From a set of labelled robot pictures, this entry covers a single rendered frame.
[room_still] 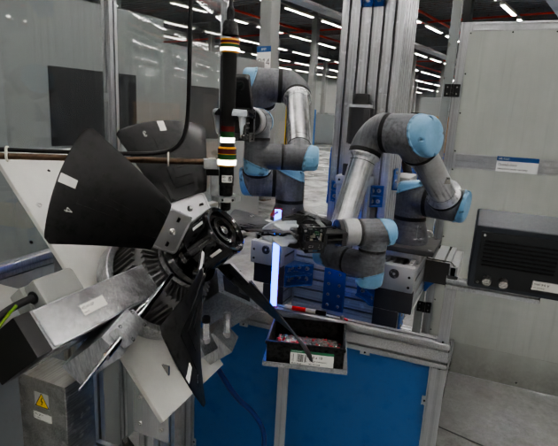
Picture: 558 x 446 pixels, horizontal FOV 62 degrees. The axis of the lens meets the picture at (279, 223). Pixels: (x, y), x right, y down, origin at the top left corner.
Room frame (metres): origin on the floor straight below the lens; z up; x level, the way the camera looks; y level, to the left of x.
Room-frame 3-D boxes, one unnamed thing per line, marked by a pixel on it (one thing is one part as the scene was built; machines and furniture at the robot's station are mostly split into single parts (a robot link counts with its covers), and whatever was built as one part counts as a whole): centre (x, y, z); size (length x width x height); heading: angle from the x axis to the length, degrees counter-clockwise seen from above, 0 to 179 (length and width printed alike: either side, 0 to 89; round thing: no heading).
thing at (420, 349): (1.41, -0.09, 0.82); 0.90 x 0.04 x 0.08; 68
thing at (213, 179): (1.11, 0.14, 1.32); 0.09 x 0.07 x 0.10; 103
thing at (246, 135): (1.23, 0.11, 1.45); 0.12 x 0.08 x 0.09; 169
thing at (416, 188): (1.70, -0.49, 1.20); 0.13 x 0.12 x 0.14; 49
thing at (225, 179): (1.11, 0.13, 1.47); 0.04 x 0.04 x 0.46
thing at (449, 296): (1.25, -0.49, 0.96); 0.03 x 0.03 x 0.20; 68
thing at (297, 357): (1.23, -0.10, 0.85); 0.22 x 0.17 x 0.07; 82
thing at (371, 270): (1.25, -0.25, 1.08); 0.11 x 0.08 x 0.11; 49
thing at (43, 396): (1.02, 0.53, 0.73); 0.15 x 0.09 x 0.22; 68
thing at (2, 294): (1.14, 0.74, 0.92); 0.17 x 0.16 x 0.11; 68
